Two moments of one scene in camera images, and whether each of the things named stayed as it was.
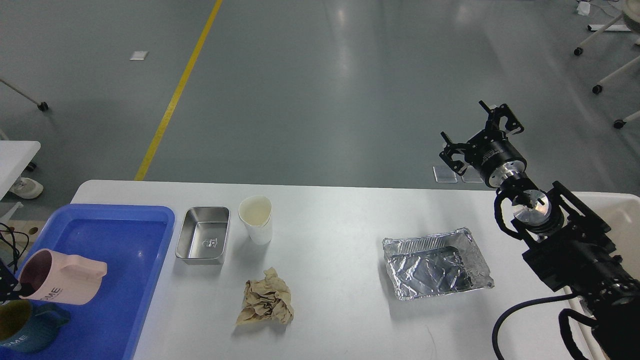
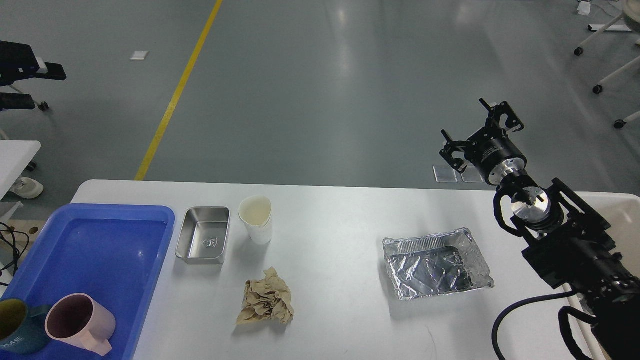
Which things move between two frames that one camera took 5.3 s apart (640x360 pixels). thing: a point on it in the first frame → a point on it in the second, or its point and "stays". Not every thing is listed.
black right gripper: (490, 152) stays
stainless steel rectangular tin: (203, 235) stays
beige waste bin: (620, 212) stays
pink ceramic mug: (68, 279) → (79, 320)
